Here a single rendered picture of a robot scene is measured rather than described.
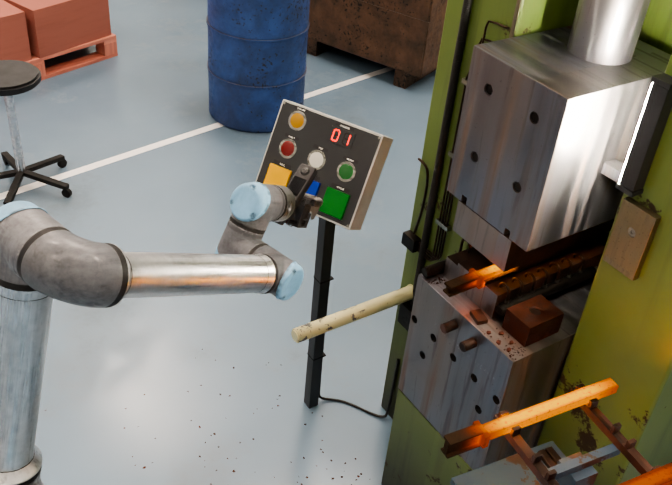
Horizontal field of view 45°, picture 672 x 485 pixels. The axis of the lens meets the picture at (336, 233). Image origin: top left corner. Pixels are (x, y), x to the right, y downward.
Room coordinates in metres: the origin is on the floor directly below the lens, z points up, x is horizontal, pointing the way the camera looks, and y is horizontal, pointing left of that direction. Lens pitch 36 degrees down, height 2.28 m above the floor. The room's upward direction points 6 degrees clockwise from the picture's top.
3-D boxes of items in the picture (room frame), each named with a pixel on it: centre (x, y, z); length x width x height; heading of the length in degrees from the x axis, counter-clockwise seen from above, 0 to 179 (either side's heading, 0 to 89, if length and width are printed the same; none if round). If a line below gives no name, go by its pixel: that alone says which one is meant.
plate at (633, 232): (1.48, -0.65, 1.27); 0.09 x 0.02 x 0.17; 36
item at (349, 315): (1.89, -0.08, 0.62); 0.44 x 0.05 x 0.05; 126
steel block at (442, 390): (1.75, -0.57, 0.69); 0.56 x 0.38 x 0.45; 126
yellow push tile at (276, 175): (2.00, 0.19, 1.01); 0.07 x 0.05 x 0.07; 61
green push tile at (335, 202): (1.91, 0.01, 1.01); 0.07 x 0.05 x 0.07; 61
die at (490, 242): (1.79, -0.53, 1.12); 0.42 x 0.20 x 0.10; 126
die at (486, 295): (1.79, -0.53, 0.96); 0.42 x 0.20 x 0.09; 126
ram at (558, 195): (1.75, -0.56, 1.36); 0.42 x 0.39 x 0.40; 126
